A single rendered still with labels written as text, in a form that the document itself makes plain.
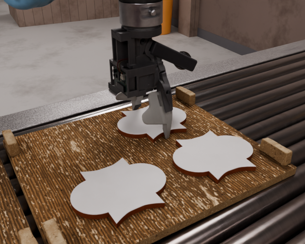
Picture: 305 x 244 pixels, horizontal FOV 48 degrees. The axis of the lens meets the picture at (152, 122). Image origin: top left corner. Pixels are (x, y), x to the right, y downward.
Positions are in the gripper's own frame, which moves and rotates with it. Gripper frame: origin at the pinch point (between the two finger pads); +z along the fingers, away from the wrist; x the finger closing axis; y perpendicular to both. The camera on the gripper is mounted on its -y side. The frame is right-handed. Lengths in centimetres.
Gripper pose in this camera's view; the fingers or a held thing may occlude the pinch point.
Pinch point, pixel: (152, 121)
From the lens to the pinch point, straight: 70.7
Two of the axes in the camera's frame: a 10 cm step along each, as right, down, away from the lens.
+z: 0.1, 8.7, 4.9
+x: 5.2, 4.2, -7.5
